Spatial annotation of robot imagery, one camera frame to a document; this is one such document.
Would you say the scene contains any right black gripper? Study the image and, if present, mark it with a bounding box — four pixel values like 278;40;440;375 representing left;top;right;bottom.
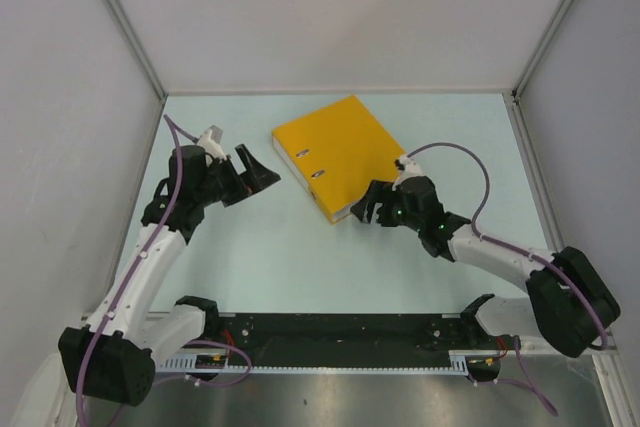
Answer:
349;180;423;233

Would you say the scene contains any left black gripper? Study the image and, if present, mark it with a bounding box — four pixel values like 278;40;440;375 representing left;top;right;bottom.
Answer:
195;145;279;207

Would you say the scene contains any yellow lever arch folder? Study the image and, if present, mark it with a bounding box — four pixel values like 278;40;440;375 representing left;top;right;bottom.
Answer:
272;95;405;224

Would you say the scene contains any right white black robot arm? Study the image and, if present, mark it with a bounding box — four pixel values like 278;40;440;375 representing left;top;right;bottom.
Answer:
351;176;621;358

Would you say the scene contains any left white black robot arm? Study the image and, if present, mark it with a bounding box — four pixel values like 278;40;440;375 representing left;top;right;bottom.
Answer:
58;145;281;406

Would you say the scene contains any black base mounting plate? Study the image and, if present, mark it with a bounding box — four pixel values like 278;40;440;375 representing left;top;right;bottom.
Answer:
164;312;524;368

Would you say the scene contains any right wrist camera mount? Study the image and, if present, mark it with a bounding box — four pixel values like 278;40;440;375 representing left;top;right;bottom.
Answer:
392;155;424;190

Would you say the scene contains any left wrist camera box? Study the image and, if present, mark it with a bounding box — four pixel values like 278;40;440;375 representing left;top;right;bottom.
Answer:
196;125;226;159

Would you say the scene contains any aluminium frame rail right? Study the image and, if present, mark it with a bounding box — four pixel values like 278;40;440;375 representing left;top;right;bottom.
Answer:
503;93;565;251

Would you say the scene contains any white slotted cable duct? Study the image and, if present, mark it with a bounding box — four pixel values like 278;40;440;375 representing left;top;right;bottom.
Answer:
154;350;504;377

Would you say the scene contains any aluminium frame post left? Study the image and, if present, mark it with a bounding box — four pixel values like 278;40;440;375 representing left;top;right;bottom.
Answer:
101;0;167;104

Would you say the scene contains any aluminium frame post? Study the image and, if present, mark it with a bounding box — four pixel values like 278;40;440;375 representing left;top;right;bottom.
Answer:
101;0;167;104
511;0;576;102

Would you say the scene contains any aluminium frame post right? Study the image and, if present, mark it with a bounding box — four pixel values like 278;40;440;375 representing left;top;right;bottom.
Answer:
511;0;576;102

